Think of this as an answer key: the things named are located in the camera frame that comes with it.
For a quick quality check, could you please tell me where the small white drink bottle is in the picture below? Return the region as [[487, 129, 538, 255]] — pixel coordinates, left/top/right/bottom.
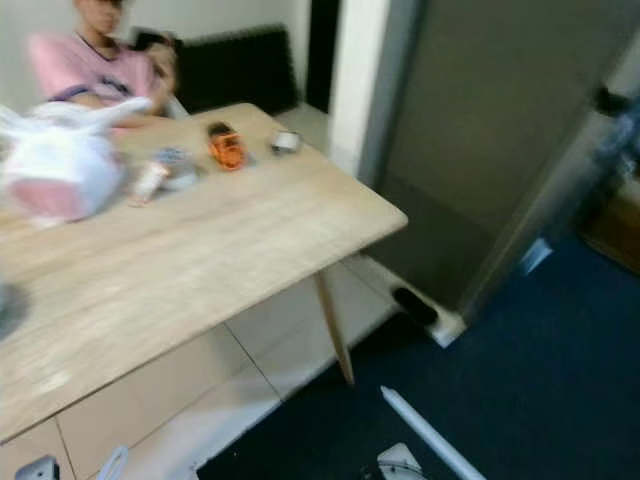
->
[[130, 160, 169, 208]]

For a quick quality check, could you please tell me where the person in pink shirt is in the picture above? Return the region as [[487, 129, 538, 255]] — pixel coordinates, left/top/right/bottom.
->
[[28, 0, 181, 116]]

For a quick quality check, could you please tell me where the glass jar blue lid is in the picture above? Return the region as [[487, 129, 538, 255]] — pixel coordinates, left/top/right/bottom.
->
[[155, 147, 199, 191]]

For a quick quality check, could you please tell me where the orange toy truck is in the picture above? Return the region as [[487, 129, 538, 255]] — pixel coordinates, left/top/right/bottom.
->
[[207, 122, 248, 171]]

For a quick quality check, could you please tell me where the black sofa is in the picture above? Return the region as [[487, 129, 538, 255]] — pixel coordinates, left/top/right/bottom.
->
[[135, 25, 301, 116]]

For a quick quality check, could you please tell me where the small white round cup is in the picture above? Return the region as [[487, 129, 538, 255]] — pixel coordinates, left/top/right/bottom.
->
[[270, 129, 302, 155]]

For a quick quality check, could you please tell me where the black shoe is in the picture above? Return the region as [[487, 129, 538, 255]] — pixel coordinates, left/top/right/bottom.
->
[[392, 287, 441, 328]]

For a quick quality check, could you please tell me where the white stick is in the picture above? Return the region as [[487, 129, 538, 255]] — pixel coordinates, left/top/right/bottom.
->
[[380, 386, 489, 480]]

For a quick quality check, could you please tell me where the dark floor mat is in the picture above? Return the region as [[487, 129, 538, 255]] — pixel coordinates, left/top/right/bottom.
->
[[195, 230, 640, 480]]

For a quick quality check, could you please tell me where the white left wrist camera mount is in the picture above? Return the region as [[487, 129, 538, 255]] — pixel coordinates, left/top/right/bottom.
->
[[15, 455, 61, 480]]

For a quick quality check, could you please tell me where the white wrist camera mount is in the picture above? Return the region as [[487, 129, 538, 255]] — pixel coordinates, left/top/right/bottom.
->
[[15, 455, 61, 480], [375, 443, 426, 480]]

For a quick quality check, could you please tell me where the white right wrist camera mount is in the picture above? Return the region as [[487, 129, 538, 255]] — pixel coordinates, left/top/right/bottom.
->
[[375, 443, 426, 480]]

